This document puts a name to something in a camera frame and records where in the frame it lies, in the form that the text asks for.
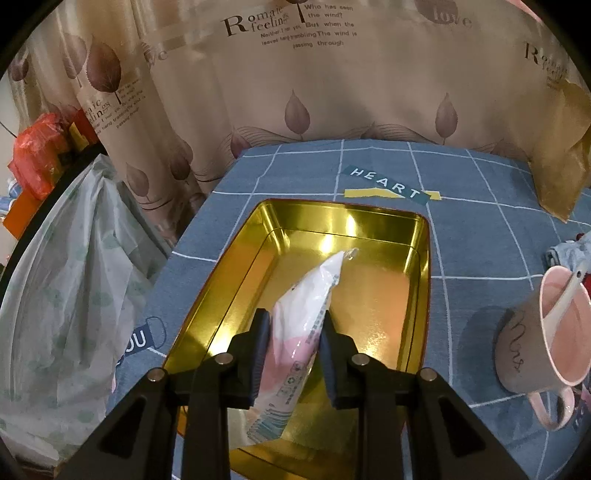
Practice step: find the white spoon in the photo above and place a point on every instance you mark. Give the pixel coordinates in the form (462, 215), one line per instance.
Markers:
(554, 317)

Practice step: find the light blue fluffy sock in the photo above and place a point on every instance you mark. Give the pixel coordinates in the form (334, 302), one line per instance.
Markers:
(570, 254)

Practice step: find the blue checked tablecloth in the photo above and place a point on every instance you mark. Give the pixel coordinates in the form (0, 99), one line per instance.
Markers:
(489, 239)

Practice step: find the light green plastic bag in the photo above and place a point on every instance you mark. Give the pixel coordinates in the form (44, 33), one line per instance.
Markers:
(68, 313)

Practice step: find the pink white wipes pack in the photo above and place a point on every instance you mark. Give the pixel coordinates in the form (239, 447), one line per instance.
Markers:
(295, 329)

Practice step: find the pink ceramic mug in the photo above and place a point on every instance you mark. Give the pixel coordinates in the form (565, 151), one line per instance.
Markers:
(543, 351)

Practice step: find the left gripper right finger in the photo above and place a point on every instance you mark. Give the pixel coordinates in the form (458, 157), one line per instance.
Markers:
(403, 416)

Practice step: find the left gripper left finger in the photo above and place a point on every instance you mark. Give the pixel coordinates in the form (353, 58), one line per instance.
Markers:
(137, 438)

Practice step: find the kraft paper snack bag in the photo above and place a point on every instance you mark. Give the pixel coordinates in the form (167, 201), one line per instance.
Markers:
(560, 162)

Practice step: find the gold red tin box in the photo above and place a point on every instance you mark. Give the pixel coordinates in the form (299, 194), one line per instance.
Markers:
(368, 268)

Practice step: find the red plastic bag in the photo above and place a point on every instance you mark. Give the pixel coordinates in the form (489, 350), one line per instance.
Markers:
(46, 149)

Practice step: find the beige leaf print curtain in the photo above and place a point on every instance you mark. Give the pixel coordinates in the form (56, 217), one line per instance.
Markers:
(176, 90)

